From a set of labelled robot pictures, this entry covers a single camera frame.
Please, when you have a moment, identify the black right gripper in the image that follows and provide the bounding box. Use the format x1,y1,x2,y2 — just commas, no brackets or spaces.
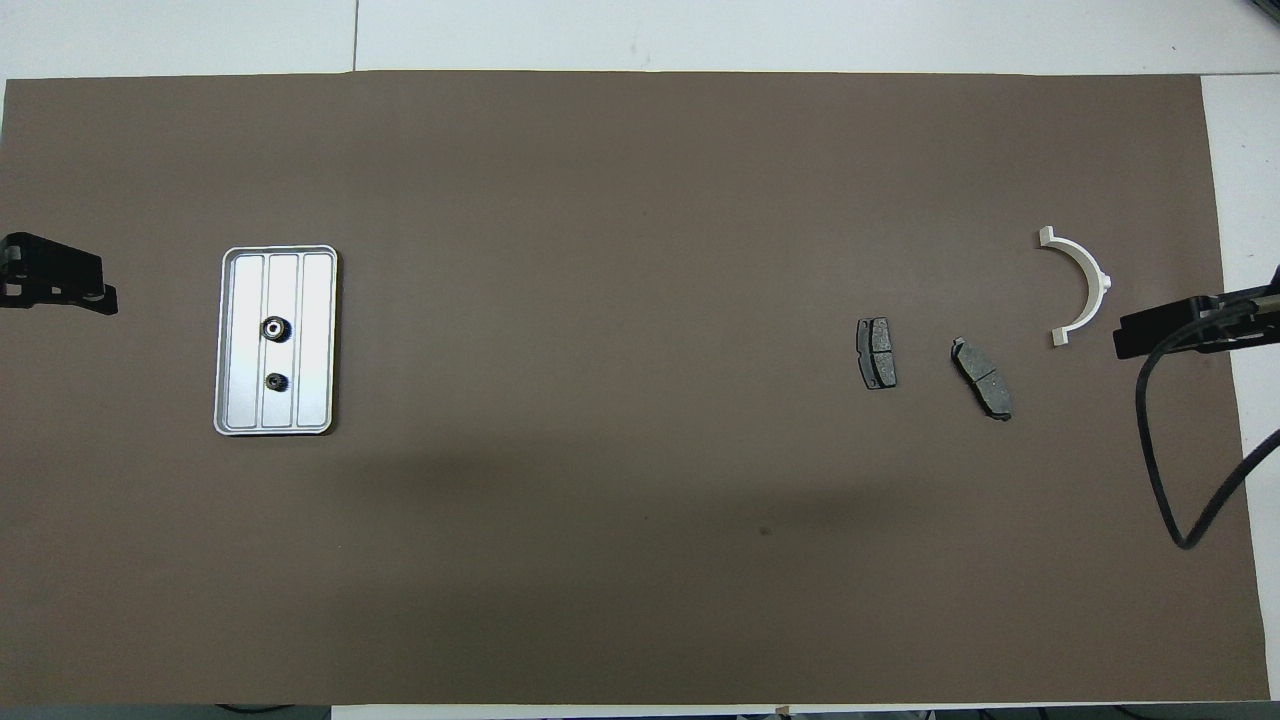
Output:
1113,284,1280,361

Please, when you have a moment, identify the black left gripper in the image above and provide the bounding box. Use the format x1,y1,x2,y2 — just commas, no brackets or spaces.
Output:
0,232,118,316

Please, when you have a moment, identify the silver metal tray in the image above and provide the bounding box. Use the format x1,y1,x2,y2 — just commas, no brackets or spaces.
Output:
213,245,339,437

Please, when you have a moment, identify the long dark brake pad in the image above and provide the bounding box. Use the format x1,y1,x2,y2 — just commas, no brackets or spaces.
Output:
950,337,1014,422

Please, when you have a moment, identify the short dark brake pad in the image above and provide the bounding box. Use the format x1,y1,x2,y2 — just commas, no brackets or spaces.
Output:
856,317,898,391

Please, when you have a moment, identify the brown table mat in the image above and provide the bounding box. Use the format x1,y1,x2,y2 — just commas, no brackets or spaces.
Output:
0,70,1271,706

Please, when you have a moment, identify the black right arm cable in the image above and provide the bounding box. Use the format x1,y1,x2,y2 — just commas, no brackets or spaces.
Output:
1134,296,1280,551

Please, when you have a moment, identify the white half ring clamp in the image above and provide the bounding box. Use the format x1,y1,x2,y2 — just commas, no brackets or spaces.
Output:
1038,226,1114,349

